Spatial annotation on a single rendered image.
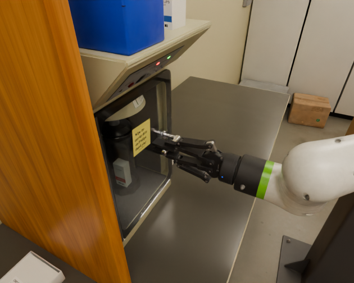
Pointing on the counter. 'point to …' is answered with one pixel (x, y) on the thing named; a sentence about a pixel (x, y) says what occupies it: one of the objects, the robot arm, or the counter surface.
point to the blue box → (118, 24)
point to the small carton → (174, 14)
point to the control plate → (144, 72)
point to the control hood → (134, 60)
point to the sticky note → (141, 137)
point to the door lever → (171, 140)
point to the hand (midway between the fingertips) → (165, 147)
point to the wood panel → (48, 140)
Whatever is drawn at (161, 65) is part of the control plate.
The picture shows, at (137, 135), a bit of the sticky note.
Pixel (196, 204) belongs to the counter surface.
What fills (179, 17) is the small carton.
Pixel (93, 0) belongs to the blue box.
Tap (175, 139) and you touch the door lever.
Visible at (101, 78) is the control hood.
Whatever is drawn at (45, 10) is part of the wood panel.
